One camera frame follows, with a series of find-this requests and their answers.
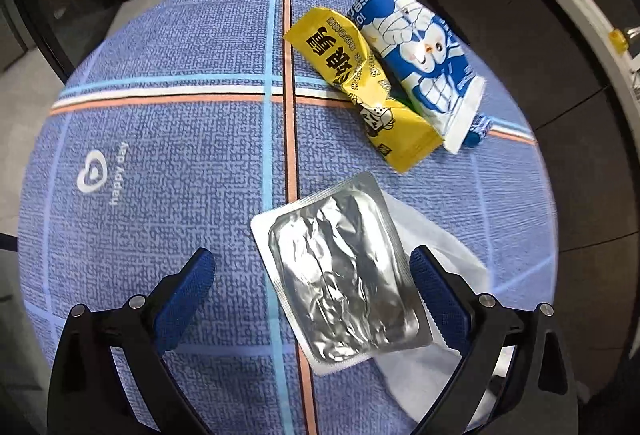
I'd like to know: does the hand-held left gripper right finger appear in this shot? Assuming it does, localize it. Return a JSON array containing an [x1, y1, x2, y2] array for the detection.
[[409, 245, 581, 435]]

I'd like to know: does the blue plaid tablecloth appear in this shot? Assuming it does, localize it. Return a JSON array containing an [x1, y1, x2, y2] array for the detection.
[[17, 0, 560, 435]]

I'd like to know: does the yellow snack bag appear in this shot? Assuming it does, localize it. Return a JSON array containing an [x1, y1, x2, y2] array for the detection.
[[283, 6, 445, 174]]

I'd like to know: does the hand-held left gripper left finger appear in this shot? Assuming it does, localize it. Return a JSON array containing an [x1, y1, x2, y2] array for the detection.
[[46, 247, 217, 435]]

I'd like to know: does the blue white snack bag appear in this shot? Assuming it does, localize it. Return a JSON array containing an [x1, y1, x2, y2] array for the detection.
[[345, 0, 487, 154]]

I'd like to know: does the silver foil packet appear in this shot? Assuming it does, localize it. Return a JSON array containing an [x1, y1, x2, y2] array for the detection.
[[250, 171, 433, 377]]

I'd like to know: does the small blue wrapper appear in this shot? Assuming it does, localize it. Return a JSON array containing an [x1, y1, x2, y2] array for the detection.
[[467, 114, 493, 148]]

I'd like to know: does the white plastic bag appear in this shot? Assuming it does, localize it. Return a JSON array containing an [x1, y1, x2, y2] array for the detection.
[[372, 195, 521, 426]]

